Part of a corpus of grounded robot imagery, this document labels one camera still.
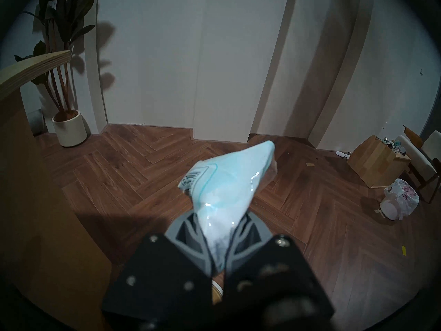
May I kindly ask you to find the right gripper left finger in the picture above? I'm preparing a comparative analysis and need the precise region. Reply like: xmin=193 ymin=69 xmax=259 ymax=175
xmin=101 ymin=210 xmax=216 ymax=331

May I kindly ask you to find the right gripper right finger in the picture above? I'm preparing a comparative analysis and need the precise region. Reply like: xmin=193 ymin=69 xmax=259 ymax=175
xmin=222 ymin=211 xmax=336 ymax=331

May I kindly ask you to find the teal white tissue pack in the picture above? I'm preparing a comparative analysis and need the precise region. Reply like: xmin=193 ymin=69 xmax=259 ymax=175
xmin=177 ymin=141 xmax=278 ymax=270

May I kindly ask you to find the cream round trash bin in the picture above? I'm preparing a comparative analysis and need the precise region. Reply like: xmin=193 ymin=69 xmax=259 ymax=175
xmin=211 ymin=280 xmax=224 ymax=305

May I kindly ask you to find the white plastic bag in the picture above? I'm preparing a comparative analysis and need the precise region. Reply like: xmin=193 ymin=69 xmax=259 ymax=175
xmin=380 ymin=179 xmax=420 ymax=221

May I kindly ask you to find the wooden cube side table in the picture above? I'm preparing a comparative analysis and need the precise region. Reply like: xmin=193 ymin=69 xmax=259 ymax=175
xmin=346 ymin=134 xmax=411 ymax=189

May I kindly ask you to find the light plywood table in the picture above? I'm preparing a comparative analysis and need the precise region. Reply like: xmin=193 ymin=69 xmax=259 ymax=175
xmin=0 ymin=50 xmax=114 ymax=331

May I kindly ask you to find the cream plant pot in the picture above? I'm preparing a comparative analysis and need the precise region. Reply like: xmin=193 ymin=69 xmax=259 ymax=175
xmin=52 ymin=110 xmax=88 ymax=147

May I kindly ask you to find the clutter pile of small items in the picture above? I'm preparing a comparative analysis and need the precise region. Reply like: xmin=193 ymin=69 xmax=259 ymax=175
xmin=377 ymin=137 xmax=407 ymax=154

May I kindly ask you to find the white cushioned wooden armchair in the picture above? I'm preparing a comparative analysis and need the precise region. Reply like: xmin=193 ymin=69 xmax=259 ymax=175
xmin=394 ymin=126 xmax=441 ymax=204

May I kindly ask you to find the tall dark green plant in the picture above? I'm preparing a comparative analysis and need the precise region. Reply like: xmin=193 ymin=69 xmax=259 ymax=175
xmin=14 ymin=0 xmax=96 ymax=115

